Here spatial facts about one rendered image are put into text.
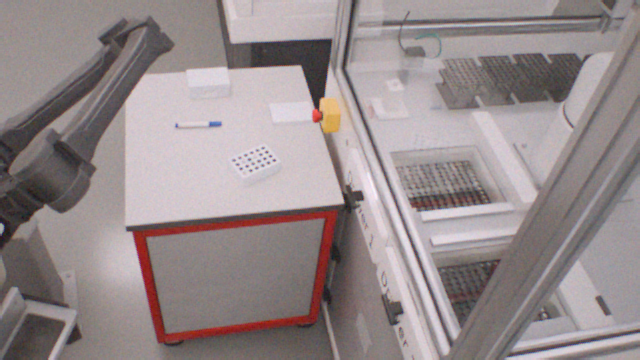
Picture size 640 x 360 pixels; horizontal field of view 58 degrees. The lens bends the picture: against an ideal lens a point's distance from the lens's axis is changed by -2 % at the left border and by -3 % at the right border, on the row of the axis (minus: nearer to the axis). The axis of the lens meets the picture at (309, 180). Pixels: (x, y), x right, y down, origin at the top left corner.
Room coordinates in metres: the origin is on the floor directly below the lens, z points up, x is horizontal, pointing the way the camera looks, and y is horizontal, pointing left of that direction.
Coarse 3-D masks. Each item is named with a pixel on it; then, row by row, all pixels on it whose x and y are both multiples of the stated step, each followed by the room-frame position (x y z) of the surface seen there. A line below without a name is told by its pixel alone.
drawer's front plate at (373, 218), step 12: (348, 156) 1.10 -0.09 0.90; (348, 168) 1.09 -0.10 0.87; (360, 168) 1.03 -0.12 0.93; (360, 180) 1.00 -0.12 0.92; (372, 192) 0.96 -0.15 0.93; (372, 204) 0.92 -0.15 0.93; (360, 216) 0.95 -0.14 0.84; (372, 216) 0.89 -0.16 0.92; (372, 228) 0.88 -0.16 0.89; (384, 228) 0.85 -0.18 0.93; (372, 240) 0.86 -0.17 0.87; (384, 240) 0.83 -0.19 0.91; (372, 252) 0.85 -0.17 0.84
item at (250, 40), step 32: (224, 0) 1.85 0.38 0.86; (256, 0) 1.71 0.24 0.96; (288, 0) 1.73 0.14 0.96; (320, 0) 1.76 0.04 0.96; (224, 32) 2.65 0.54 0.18; (256, 32) 1.69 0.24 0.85; (288, 32) 1.72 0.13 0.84; (320, 32) 1.75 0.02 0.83; (256, 64) 1.71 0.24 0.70; (288, 64) 1.75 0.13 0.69; (320, 64) 1.78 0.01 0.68; (320, 96) 1.79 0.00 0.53
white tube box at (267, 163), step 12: (264, 144) 1.21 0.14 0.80; (240, 156) 1.15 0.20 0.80; (252, 156) 1.16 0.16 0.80; (264, 156) 1.16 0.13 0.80; (276, 156) 1.17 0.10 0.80; (228, 168) 1.13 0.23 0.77; (240, 168) 1.11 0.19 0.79; (252, 168) 1.11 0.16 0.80; (264, 168) 1.11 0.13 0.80; (276, 168) 1.14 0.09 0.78; (240, 180) 1.08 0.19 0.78; (252, 180) 1.09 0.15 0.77
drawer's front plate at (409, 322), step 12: (384, 252) 0.79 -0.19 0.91; (384, 264) 0.78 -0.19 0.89; (396, 264) 0.76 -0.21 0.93; (384, 276) 0.77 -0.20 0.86; (396, 276) 0.72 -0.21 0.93; (384, 288) 0.75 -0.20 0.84; (396, 288) 0.71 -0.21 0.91; (396, 300) 0.69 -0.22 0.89; (408, 300) 0.67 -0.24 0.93; (408, 312) 0.64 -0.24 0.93; (408, 324) 0.62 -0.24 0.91; (420, 324) 0.61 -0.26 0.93; (408, 336) 0.61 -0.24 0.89; (420, 336) 0.59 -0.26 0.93; (408, 348) 0.59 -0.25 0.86; (420, 348) 0.56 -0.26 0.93
